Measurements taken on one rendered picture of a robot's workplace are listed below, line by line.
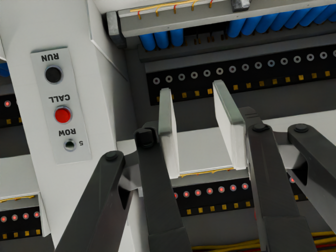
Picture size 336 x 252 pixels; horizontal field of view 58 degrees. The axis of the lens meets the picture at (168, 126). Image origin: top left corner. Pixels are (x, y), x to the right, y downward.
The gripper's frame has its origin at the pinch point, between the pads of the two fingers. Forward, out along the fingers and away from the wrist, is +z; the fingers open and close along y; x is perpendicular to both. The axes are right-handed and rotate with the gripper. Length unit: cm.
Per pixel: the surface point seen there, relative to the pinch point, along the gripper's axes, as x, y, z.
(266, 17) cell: 1.8, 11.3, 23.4
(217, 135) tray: -8.1, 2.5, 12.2
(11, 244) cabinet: -33, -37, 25
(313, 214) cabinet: -35.1, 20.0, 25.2
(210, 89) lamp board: -8.6, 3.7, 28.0
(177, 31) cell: 2.0, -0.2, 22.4
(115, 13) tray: 5.6, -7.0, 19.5
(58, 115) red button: -2.6, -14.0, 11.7
